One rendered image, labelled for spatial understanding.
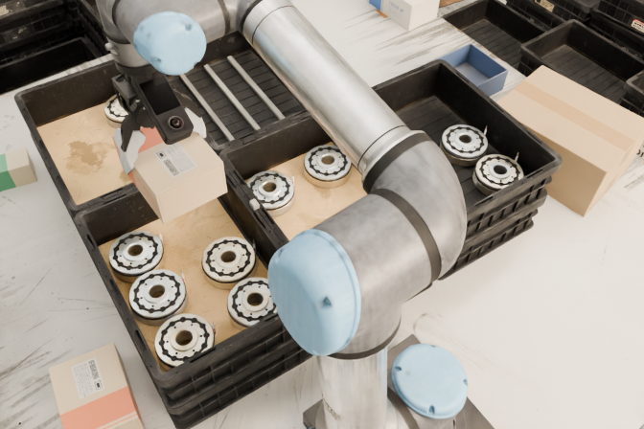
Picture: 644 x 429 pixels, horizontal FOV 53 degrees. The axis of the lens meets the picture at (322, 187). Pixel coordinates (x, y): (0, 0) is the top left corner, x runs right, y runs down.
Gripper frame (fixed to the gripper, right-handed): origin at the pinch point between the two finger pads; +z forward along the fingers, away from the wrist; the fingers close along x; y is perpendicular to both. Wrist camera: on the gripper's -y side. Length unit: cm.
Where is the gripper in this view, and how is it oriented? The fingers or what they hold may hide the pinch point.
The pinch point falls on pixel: (168, 157)
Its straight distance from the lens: 110.3
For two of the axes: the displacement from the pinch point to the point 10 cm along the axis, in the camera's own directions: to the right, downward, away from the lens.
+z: -0.1, 6.6, 7.5
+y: -5.9, -6.1, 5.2
